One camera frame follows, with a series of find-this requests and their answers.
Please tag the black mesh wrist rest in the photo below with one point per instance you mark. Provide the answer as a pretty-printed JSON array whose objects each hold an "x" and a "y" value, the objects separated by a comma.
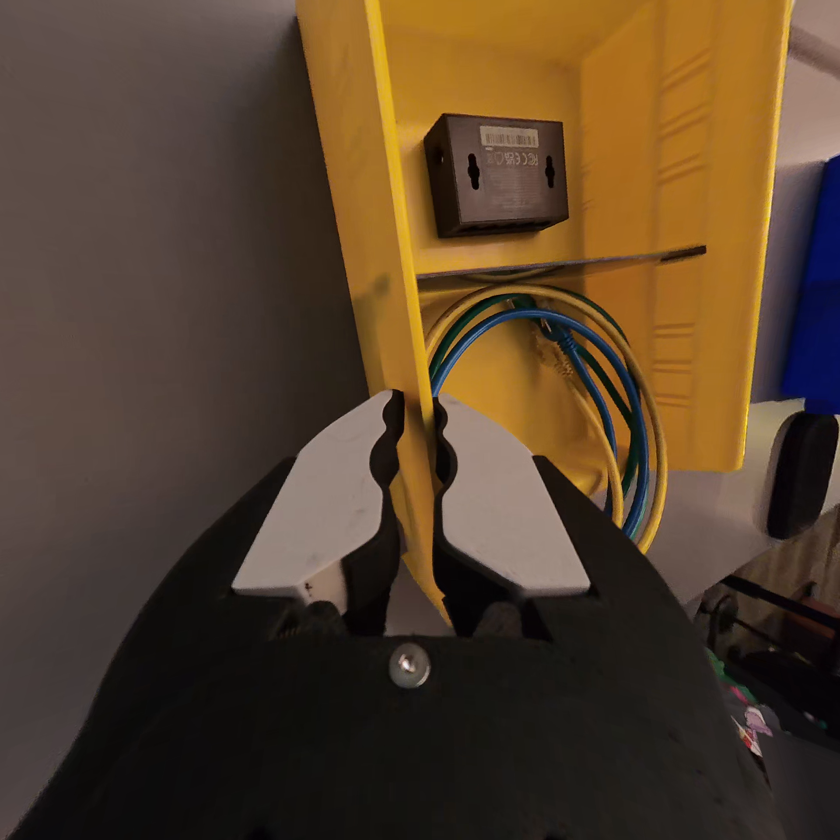
[{"x": 804, "y": 472}]

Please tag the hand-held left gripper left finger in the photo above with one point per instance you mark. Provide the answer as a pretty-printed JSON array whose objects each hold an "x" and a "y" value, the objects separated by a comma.
[{"x": 328, "y": 512}]

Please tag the blue plastic bin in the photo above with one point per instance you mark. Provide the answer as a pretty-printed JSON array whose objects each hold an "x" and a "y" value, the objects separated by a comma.
[{"x": 817, "y": 295}]

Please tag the black network switch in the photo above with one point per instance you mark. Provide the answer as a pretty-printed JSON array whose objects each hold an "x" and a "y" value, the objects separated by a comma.
[{"x": 512, "y": 184}]

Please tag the yellow plastic bin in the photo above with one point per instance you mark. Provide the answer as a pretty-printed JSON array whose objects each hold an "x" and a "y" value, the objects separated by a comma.
[{"x": 709, "y": 197}]

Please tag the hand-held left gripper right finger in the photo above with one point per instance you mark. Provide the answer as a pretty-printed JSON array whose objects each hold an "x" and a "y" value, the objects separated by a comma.
[{"x": 512, "y": 518}]

